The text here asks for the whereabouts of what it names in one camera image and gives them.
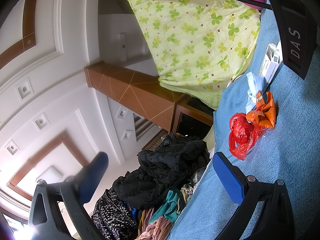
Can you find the green clover print quilt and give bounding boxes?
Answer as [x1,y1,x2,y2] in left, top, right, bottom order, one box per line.
[125,0,262,109]

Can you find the recessed ceiling spotlights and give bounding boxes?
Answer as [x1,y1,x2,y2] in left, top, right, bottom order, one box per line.
[5,37,134,157]

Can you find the orange plastic bag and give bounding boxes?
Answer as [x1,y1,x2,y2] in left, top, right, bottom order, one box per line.
[246,91,277,129]

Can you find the teal cloth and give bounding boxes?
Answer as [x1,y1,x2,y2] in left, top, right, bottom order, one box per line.
[149,190,185,224]

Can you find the white paper box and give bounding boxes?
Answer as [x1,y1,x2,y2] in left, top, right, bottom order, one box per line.
[259,42,283,80]

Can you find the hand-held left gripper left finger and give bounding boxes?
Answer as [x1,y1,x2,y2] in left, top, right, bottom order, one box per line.
[27,151,110,240]

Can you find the dark wooden cabinet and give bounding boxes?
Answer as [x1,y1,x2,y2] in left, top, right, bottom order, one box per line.
[170,94,214,137]

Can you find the blue blanket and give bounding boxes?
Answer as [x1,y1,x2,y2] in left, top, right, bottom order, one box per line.
[164,4,320,240]

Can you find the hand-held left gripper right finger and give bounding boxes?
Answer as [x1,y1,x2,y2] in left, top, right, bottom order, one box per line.
[212,151,298,240]

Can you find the wooden lattice door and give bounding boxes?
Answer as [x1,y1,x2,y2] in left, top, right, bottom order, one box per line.
[142,129,170,152]

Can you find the black padded jacket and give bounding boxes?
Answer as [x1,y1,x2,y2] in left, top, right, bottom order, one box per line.
[112,134,210,209]

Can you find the blue face mask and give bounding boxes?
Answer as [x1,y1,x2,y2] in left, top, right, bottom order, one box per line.
[246,72,267,113]

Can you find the wooden pillar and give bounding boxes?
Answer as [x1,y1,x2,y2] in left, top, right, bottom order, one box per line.
[84,60,187,135]

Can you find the dark floral print garment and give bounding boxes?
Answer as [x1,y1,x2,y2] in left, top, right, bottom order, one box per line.
[92,189,138,240]

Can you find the red plastic bag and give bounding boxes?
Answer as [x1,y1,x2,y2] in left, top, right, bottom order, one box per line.
[229,113,267,161]

